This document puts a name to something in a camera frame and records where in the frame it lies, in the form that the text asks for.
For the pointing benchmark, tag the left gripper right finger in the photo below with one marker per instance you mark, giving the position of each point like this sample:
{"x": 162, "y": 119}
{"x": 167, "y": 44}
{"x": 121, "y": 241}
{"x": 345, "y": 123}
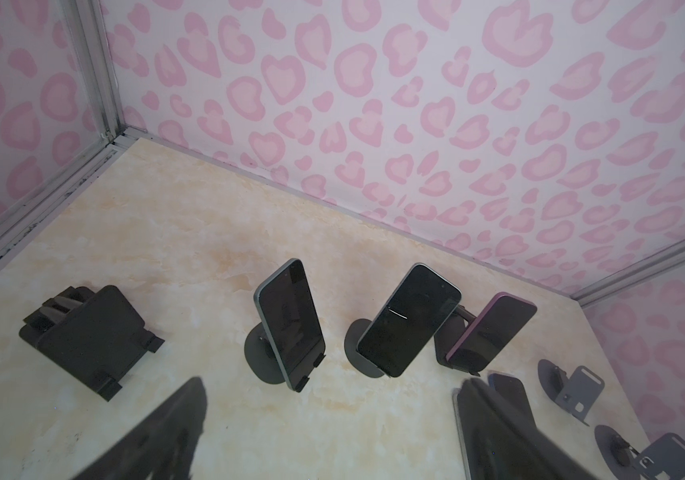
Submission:
{"x": 498, "y": 442}

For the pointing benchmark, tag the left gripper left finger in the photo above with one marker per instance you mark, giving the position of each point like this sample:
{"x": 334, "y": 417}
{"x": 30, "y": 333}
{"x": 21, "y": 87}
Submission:
{"x": 163, "y": 445}

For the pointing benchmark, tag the silver phone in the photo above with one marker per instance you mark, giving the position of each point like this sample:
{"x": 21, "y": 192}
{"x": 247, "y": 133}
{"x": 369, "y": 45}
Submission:
{"x": 513, "y": 391}

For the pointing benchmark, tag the purple phone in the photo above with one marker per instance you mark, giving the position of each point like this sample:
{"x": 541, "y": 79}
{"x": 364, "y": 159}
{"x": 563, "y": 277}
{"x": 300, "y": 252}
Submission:
{"x": 500, "y": 320}

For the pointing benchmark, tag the black folding stand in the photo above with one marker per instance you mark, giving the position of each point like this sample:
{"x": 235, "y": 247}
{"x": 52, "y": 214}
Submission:
{"x": 450, "y": 350}
{"x": 97, "y": 337}

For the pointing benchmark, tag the green phone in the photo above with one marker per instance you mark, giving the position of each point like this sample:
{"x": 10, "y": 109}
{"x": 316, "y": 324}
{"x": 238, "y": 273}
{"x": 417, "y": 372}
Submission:
{"x": 415, "y": 311}

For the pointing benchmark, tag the right aluminium corner post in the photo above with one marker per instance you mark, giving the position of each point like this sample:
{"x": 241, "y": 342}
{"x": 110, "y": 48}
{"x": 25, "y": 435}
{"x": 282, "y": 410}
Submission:
{"x": 668, "y": 259}

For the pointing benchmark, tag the aluminium corner post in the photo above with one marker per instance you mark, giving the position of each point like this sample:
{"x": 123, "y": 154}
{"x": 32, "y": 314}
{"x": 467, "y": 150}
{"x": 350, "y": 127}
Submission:
{"x": 668, "y": 259}
{"x": 86, "y": 28}

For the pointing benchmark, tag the left aluminium corner post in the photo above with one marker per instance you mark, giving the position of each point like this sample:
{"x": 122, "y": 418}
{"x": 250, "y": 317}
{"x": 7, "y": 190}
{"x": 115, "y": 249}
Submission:
{"x": 86, "y": 28}

